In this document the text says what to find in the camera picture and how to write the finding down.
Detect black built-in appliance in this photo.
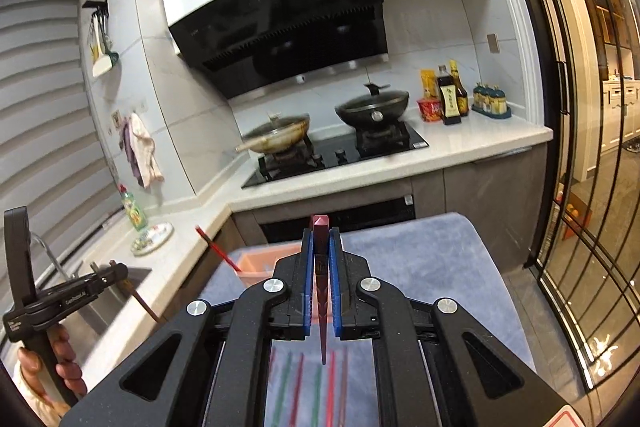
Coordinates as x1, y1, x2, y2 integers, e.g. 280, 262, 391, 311
260, 194, 417, 244

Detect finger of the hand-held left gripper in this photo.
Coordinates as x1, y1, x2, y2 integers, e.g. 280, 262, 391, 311
92, 262, 132, 293

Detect pink white dish cloth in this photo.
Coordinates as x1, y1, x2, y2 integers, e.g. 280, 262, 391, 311
129, 112, 165, 188

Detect green dish soap bottle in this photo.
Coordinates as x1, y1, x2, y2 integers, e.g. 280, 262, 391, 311
119, 184, 149, 232

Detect red instant noodle cup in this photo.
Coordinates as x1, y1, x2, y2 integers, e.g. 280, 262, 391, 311
416, 97, 446, 123

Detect white window blinds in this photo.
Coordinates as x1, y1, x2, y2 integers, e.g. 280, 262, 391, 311
0, 0, 126, 258

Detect glass wok lid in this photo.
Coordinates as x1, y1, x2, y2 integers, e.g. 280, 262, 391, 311
252, 112, 311, 138

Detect person's left hand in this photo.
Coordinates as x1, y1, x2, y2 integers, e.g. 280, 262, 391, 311
15, 324, 90, 410

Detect black framed glass door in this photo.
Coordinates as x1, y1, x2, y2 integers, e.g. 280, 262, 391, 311
500, 0, 640, 403

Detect patterned plate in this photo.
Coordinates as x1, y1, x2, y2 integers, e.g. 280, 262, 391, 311
131, 222, 175, 256

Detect dark red chopstick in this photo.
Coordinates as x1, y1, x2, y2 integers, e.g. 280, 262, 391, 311
309, 213, 332, 365

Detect black wok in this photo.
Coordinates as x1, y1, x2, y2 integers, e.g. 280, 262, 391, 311
334, 94, 410, 130

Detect yellow hanging utensil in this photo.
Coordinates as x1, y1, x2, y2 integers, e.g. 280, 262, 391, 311
88, 19, 101, 64

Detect purple cloth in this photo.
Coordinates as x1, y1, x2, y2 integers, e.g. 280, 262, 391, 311
120, 119, 143, 185

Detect dark soy sauce bottle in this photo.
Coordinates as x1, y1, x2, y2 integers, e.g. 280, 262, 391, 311
435, 65, 463, 126

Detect black gas stove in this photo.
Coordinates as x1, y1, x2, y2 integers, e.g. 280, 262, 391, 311
241, 119, 431, 190

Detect orange box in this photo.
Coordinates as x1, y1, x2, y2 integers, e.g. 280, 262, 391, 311
562, 194, 593, 241

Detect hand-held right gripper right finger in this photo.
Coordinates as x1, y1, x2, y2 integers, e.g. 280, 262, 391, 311
327, 227, 576, 427

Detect steel sink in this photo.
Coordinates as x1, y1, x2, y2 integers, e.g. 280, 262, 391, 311
50, 266, 153, 348

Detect grey base cabinets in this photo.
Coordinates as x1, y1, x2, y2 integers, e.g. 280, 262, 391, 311
230, 144, 548, 278

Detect beige wok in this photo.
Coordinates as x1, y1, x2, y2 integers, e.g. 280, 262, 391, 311
235, 119, 312, 155

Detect black range hood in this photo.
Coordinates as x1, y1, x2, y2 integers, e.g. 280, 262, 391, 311
167, 0, 391, 100

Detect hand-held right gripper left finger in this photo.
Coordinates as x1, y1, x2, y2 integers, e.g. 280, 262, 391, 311
60, 227, 321, 427

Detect yellow packet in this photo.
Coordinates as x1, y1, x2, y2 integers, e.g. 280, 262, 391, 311
419, 69, 439, 100

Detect chrome faucet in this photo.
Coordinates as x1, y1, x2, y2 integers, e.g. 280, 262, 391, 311
30, 232, 76, 282

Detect dark green ladle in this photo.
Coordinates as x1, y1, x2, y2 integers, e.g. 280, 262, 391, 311
102, 14, 120, 66

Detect grey plush blanket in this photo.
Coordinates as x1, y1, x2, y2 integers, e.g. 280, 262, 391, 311
197, 212, 538, 427

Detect yellow capped sauce bottle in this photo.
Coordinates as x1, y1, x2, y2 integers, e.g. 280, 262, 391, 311
448, 60, 470, 116

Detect white spatula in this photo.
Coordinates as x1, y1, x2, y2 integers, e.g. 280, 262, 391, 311
92, 51, 114, 78

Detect white sideboard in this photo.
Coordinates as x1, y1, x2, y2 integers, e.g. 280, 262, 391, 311
602, 79, 640, 152

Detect black wok lid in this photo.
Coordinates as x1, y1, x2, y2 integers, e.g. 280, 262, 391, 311
336, 82, 409, 110

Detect row of coloured chopsticks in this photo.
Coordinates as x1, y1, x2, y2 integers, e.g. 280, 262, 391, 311
267, 347, 351, 427

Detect brown chopstick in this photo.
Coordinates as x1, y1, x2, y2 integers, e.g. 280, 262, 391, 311
109, 259, 165, 324

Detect pink perforated plastic holder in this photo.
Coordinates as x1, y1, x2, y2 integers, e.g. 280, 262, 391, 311
232, 244, 303, 290

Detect dark spice jar tray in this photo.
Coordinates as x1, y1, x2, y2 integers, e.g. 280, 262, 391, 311
471, 104, 512, 120

